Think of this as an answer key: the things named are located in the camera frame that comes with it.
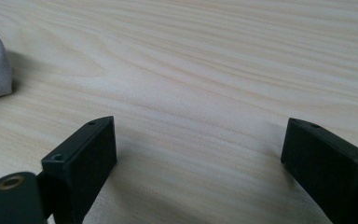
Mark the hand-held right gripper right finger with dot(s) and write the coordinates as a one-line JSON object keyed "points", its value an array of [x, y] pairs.
{"points": [[329, 165]]}

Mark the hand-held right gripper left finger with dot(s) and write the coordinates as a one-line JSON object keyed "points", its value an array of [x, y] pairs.
{"points": [[80, 165]]}

